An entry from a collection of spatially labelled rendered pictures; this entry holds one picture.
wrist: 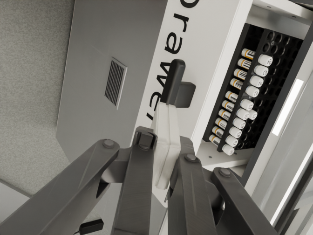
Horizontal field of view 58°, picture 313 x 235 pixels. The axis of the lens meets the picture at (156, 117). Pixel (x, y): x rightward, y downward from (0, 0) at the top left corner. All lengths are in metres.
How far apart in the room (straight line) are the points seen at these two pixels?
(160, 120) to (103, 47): 0.69
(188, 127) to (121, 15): 0.52
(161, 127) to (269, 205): 0.30
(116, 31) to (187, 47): 0.49
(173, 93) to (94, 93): 0.62
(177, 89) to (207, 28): 0.07
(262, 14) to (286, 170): 0.23
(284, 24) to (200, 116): 0.27
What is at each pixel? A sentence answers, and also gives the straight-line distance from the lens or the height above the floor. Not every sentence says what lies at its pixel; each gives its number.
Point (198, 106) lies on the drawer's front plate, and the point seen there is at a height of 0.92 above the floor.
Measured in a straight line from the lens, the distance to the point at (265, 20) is 0.48.
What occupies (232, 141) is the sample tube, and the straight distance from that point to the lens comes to 0.41.
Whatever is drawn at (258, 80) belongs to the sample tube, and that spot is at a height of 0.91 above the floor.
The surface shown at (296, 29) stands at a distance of 0.56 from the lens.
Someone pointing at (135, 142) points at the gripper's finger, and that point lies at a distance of 0.15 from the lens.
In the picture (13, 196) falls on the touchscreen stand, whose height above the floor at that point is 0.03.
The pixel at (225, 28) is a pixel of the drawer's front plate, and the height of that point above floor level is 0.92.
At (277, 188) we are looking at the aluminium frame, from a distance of 0.44.
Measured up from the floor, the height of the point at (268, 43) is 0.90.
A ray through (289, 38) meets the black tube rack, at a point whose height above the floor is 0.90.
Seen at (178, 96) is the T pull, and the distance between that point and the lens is 0.30.
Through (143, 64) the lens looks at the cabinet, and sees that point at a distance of 0.67.
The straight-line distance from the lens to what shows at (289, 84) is 0.42.
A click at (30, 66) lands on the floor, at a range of 1.20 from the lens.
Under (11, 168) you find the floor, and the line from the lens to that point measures 1.40.
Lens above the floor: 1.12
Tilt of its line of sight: 45 degrees down
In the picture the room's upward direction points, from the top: 130 degrees clockwise
